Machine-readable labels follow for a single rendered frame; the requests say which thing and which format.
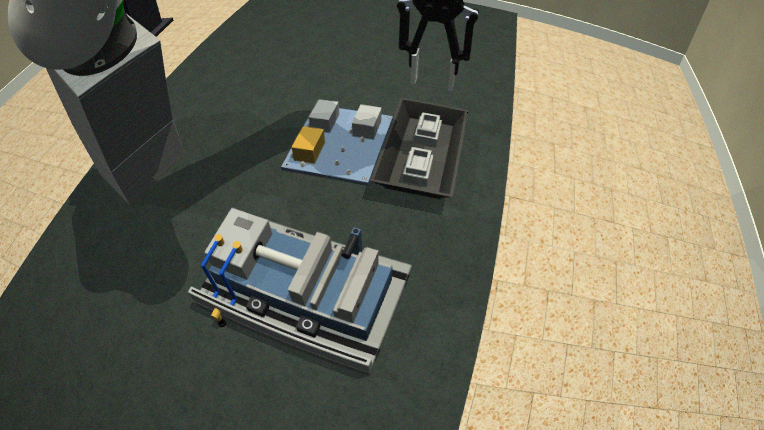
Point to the grey flat bar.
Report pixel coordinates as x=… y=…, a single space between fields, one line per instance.
x=326 y=278
x=335 y=311

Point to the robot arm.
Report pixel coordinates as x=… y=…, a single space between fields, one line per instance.
x=63 y=34

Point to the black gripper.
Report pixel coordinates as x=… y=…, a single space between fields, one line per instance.
x=442 y=11

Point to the orange-yellow block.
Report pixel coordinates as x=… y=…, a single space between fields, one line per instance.
x=308 y=145

